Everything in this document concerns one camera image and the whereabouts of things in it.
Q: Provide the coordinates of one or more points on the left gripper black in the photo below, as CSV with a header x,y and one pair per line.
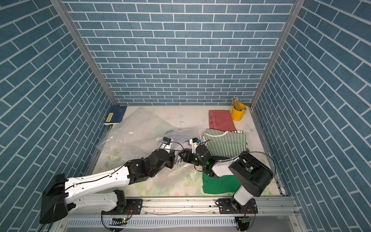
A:
x,y
171,159

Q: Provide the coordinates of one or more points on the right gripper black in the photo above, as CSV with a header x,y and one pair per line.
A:
x,y
188,157

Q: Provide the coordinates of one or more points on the blue white striped tank top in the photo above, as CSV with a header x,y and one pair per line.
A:
x,y
180,138

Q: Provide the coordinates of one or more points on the green white striped garment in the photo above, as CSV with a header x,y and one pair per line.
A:
x,y
227,144

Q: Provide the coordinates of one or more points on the clear vacuum bag with valve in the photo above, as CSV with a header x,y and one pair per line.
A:
x,y
135,136

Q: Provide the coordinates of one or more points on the bright green garment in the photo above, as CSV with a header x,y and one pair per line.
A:
x,y
220,185

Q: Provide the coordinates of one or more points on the red garment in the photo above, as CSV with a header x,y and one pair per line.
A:
x,y
221,120

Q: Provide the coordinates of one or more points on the clear bag with striped clothes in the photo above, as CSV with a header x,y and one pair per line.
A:
x,y
167,178

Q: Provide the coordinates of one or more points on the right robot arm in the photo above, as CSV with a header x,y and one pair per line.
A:
x,y
252,174

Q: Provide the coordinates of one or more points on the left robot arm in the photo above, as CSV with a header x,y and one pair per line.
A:
x,y
59,196

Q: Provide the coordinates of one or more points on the yellow pencil cup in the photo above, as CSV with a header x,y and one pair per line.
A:
x,y
238,111

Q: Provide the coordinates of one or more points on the dark blue book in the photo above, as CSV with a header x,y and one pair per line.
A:
x,y
115,115

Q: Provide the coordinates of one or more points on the coloured pencils bundle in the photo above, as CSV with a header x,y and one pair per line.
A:
x,y
236,103

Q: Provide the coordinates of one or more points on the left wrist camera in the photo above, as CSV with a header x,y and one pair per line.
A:
x,y
166,143

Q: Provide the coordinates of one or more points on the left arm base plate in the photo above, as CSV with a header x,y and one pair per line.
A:
x,y
121,206

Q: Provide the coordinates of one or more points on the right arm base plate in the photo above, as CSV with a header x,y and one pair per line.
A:
x,y
236,206

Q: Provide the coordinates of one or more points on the aluminium rail frame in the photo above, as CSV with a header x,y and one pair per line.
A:
x,y
277,214

